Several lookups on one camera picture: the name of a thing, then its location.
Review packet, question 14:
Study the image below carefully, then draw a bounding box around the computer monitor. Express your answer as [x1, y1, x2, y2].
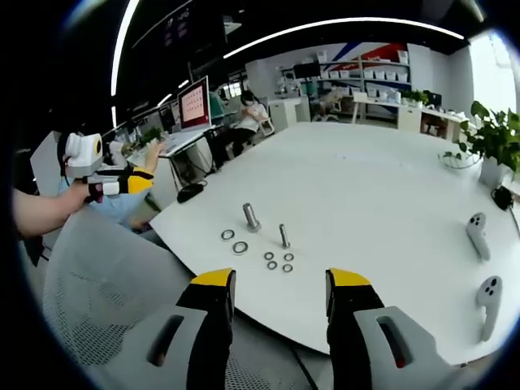
[176, 75, 214, 132]

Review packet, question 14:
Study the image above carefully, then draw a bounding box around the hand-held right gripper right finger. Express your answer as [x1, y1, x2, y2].
[324, 266, 464, 390]

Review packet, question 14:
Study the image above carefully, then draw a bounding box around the white handheld controller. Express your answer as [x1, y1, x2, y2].
[465, 211, 492, 262]
[474, 275, 504, 343]

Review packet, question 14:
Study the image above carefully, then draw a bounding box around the white cabinet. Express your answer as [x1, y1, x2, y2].
[267, 97, 312, 133]

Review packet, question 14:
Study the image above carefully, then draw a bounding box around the large threaded stud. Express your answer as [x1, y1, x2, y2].
[242, 201, 262, 234]

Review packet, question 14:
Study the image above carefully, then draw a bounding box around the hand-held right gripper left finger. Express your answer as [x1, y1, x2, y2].
[103, 267, 236, 390]

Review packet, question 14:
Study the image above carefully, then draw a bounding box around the grey mesh office chair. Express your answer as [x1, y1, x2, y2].
[41, 210, 326, 390]

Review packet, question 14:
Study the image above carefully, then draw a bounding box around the wire basket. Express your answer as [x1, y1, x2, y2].
[437, 151, 483, 170]

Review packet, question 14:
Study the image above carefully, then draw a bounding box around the black plug with cable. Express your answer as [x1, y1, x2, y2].
[490, 185, 520, 239]

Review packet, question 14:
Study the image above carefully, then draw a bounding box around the potted green plant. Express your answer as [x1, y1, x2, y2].
[457, 100, 520, 190]

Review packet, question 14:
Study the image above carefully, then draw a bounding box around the shelf with white bins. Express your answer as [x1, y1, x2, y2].
[279, 43, 412, 123]

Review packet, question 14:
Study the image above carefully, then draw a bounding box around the black computer mouse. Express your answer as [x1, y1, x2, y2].
[175, 182, 209, 204]

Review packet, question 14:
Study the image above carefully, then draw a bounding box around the person's left hand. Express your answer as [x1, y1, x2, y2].
[60, 178, 101, 209]

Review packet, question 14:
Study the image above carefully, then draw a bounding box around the white office desk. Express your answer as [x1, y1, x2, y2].
[157, 124, 223, 197]

